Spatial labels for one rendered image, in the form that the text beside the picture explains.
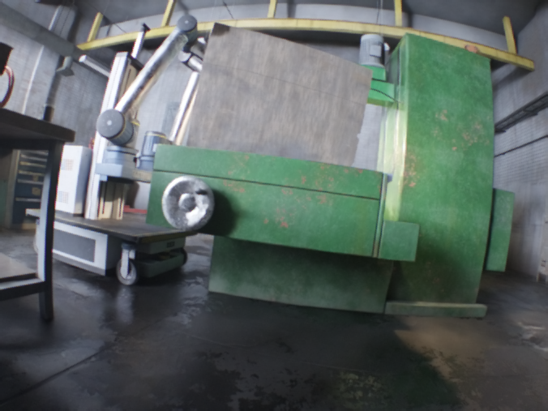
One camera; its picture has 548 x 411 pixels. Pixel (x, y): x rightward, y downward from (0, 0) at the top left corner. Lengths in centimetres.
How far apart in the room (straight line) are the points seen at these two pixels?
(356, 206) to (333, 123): 67
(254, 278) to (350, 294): 66
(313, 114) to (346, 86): 26
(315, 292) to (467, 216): 130
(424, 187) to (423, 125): 47
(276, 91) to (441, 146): 137
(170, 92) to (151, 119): 106
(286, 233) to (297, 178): 21
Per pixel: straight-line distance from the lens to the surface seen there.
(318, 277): 206
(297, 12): 780
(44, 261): 145
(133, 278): 205
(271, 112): 157
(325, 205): 113
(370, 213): 116
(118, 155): 225
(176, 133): 286
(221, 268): 209
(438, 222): 236
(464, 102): 266
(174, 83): 1001
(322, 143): 168
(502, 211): 284
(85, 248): 217
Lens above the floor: 64
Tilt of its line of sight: level
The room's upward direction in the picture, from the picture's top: 8 degrees clockwise
